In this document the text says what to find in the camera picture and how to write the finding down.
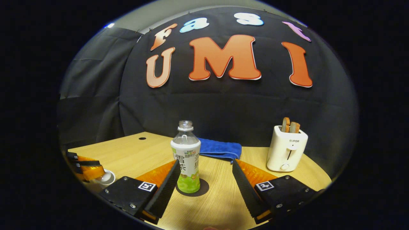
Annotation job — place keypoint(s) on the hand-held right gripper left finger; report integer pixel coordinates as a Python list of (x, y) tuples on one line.
[(164, 195)]

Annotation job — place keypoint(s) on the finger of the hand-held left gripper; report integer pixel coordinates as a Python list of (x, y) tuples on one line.
[(94, 173), (86, 163)]

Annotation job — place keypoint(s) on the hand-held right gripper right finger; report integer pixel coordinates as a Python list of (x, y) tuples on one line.
[(247, 195)]

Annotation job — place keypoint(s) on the white teacup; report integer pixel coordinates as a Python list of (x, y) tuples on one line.
[(111, 180)]

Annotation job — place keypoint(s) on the dark round coaster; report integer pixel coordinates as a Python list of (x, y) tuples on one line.
[(204, 188)]

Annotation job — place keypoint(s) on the clear plastic water bottle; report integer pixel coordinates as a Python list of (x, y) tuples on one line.
[(188, 159)]

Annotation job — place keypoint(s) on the blue towel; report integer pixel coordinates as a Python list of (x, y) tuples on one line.
[(219, 148)]

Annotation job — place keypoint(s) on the white toaster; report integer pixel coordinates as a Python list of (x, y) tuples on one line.
[(284, 153)]

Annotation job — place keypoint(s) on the brown bread slice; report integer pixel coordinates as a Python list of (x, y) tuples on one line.
[(295, 127), (285, 125)]

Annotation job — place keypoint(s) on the black backdrop cloth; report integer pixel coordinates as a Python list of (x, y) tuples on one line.
[(223, 105)]

